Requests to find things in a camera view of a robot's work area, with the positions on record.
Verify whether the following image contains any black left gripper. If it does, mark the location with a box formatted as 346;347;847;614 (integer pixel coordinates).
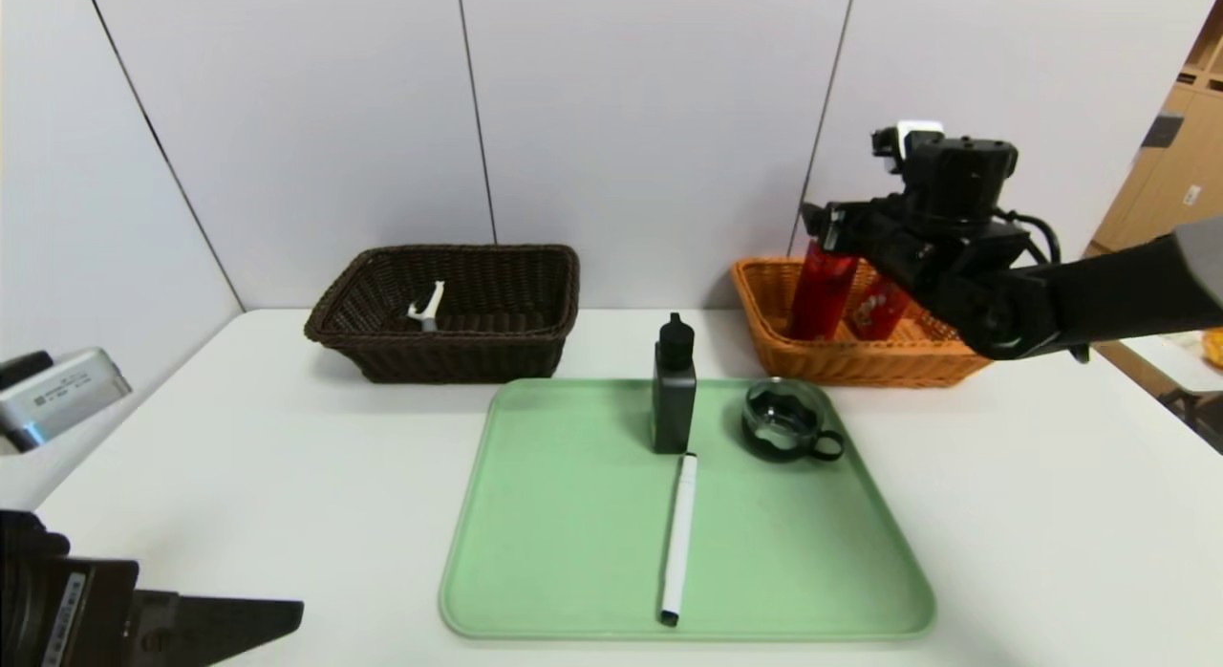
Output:
0;510;305;667

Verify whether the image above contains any white peeler grey handle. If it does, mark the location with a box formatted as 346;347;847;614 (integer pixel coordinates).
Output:
406;281;446;332

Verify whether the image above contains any black squeeze bottle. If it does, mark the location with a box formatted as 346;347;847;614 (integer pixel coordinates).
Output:
653;312;697;456

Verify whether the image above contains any red soda can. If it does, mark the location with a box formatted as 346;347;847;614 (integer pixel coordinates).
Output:
790;239;864;341

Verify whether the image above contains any red cartoon milk carton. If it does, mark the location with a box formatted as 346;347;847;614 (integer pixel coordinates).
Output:
850;273;913;341

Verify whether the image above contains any dark brown wicker basket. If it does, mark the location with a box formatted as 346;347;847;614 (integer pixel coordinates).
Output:
304;245;581;385

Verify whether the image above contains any orange wicker basket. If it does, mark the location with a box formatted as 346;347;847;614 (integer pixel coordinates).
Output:
731;257;997;389

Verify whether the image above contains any white marker black cap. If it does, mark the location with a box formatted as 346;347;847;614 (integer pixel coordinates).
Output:
658;452;697;629

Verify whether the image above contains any light green plastic tray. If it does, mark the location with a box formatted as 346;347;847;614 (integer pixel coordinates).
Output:
438;378;936;641

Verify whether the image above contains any glass cup black holder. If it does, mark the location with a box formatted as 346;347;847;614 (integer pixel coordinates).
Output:
741;377;846;463

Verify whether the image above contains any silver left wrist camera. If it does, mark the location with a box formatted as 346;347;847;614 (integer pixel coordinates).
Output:
0;347;133;455

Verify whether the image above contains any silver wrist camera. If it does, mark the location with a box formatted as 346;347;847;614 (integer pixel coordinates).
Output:
0;347;133;455
871;120;947;176

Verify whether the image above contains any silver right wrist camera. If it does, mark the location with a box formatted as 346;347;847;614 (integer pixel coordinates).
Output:
871;120;947;176

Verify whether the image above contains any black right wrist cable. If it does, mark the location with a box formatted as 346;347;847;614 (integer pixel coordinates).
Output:
994;208;1063;267

